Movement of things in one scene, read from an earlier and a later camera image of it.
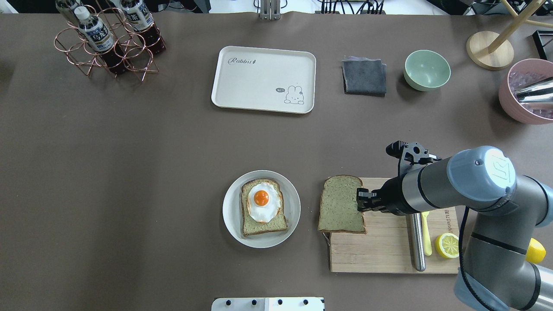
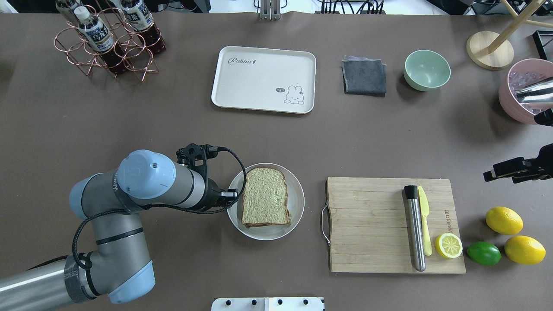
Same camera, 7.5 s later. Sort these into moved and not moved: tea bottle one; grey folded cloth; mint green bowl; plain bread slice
Moved: plain bread slice
Not moved: mint green bowl; grey folded cloth; tea bottle one
